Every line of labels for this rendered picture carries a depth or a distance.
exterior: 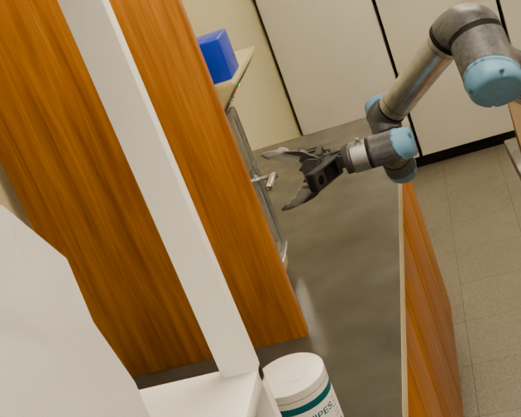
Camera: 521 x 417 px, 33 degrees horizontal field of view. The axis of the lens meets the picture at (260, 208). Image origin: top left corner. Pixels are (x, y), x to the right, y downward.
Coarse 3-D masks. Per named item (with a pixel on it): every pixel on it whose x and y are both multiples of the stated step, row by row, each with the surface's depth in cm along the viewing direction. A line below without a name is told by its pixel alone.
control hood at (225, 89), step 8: (248, 48) 208; (240, 56) 202; (248, 56) 200; (240, 64) 194; (248, 64) 204; (240, 72) 188; (232, 80) 182; (216, 88) 182; (224, 88) 181; (232, 88) 181; (224, 96) 182; (224, 104) 182
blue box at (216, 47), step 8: (216, 32) 187; (224, 32) 187; (200, 40) 185; (208, 40) 182; (216, 40) 180; (224, 40) 186; (200, 48) 181; (208, 48) 181; (216, 48) 181; (224, 48) 184; (208, 56) 182; (216, 56) 182; (224, 56) 182; (232, 56) 189; (208, 64) 183; (216, 64) 182; (224, 64) 182; (232, 64) 187; (216, 72) 183; (224, 72) 183; (232, 72) 185; (216, 80) 184; (224, 80) 184
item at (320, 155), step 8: (344, 144) 208; (312, 152) 212; (320, 152) 208; (328, 152) 212; (336, 152) 211; (344, 152) 205; (312, 160) 207; (320, 160) 207; (344, 160) 205; (304, 168) 208; (312, 168) 207; (304, 176) 209
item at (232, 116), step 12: (228, 120) 207; (240, 120) 216; (240, 132) 214; (240, 144) 211; (252, 156) 219; (252, 168) 216; (252, 180) 213; (264, 192) 220; (264, 204) 217; (276, 216) 226; (276, 228) 223; (276, 240) 220
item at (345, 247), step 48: (288, 144) 324; (336, 144) 305; (288, 192) 279; (336, 192) 264; (384, 192) 252; (288, 240) 245; (336, 240) 234; (384, 240) 223; (336, 288) 209; (384, 288) 201; (336, 336) 189; (384, 336) 183; (144, 384) 200; (336, 384) 173; (384, 384) 167
